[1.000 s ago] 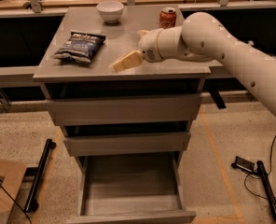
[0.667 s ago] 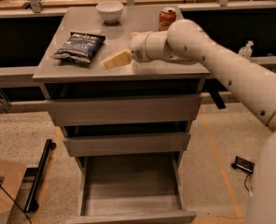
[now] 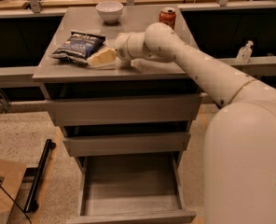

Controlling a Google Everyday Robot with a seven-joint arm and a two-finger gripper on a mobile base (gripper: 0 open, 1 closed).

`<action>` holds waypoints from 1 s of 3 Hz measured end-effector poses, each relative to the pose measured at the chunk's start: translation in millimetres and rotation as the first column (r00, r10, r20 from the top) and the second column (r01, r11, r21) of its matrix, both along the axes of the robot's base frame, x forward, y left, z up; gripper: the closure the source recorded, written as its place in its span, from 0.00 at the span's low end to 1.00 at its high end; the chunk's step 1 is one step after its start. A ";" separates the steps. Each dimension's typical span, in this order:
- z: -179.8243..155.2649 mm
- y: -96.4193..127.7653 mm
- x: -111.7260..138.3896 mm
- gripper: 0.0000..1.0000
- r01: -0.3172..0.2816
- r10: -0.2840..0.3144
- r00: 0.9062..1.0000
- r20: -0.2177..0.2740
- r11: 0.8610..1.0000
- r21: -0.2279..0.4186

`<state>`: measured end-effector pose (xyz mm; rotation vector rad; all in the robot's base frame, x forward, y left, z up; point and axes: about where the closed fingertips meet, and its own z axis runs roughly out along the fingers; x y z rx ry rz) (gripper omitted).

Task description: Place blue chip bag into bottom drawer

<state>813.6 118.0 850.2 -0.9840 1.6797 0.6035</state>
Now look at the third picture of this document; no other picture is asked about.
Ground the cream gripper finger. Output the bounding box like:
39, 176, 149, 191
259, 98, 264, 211
87, 48, 117, 68

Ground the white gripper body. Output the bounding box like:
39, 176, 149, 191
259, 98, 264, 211
115, 33, 131, 60

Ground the blue chip bag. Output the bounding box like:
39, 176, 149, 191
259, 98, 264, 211
50, 32, 105, 63

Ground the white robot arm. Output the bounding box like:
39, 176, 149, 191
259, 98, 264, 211
113, 22, 276, 224

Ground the grey drawer cabinet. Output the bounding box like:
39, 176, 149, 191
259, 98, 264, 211
32, 5, 211, 175

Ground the grey top drawer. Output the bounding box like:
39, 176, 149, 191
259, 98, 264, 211
47, 94, 200, 126

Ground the grey middle drawer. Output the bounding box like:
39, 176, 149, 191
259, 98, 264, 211
63, 132, 190, 157

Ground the grey open bottom drawer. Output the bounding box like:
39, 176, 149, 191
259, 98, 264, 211
66, 153, 196, 224

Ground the white ceramic bowl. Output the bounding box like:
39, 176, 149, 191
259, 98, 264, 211
95, 1, 123, 23

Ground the red cola can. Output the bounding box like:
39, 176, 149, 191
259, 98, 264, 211
159, 7, 176, 29

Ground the clear sanitizer bottle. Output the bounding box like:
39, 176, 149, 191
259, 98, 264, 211
236, 40, 254, 63

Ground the grey metal railing beam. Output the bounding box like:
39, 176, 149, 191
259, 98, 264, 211
0, 56, 276, 89

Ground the brown cardboard box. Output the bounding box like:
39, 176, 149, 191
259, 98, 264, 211
0, 159, 26, 224

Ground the black bar stand left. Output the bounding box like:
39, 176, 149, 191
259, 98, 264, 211
23, 139, 56, 213

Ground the black cable on box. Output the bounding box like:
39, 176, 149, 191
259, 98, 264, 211
0, 175, 34, 224

